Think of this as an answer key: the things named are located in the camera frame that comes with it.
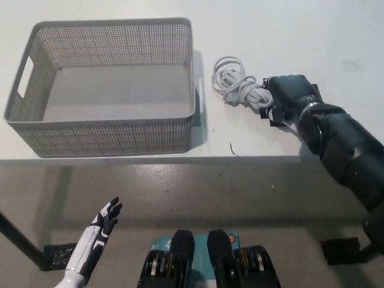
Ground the white power strip grey cord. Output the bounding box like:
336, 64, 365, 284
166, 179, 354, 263
212, 56, 300, 135

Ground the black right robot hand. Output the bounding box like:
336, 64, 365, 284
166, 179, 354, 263
263, 74, 326, 127

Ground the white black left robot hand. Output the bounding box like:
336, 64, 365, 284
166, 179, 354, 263
65, 196, 124, 276

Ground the black table leg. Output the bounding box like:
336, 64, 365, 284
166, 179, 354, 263
356, 242, 379, 264
0, 211, 46, 270

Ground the grey perforated plastic basket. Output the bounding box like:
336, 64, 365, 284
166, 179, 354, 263
3, 17, 206, 159

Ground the black teal robot body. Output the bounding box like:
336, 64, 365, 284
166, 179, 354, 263
137, 229, 282, 288

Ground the black tape patch on table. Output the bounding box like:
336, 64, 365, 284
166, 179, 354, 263
259, 77, 321, 129

